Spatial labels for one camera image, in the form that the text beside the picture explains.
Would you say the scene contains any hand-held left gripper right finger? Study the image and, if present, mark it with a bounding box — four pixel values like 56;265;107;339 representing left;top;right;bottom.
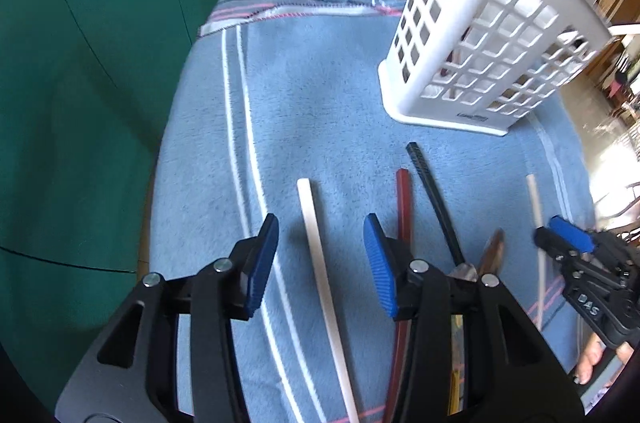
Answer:
362;213;586;423

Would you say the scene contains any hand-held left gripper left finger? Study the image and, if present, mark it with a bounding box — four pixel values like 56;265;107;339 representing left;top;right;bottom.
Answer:
55;213;281;423

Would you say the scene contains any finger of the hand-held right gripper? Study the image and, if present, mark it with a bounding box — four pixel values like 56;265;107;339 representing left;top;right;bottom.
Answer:
533;227;577;273
547;215;597;256

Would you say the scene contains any pale pink chopstick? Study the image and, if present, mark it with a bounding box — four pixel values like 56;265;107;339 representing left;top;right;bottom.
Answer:
296;178;360;423
525;174;551;329

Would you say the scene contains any dark red chopstick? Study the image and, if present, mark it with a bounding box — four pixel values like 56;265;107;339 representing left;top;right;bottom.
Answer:
382;169;414;423

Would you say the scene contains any black chopstick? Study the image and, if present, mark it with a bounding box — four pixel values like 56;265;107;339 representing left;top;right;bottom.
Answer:
406;142;468;266

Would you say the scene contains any white plastic utensil basket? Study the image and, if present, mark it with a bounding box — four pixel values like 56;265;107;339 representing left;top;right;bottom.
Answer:
377;0;619;138

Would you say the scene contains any person's right hand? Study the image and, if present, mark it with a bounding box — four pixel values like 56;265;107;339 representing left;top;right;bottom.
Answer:
572;332;638;386

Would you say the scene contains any blue striped towel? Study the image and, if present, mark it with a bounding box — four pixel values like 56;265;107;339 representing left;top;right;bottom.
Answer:
137;0;598;423

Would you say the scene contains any green base cabinets long run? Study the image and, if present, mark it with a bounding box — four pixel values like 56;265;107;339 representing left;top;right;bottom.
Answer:
0;0;243;404

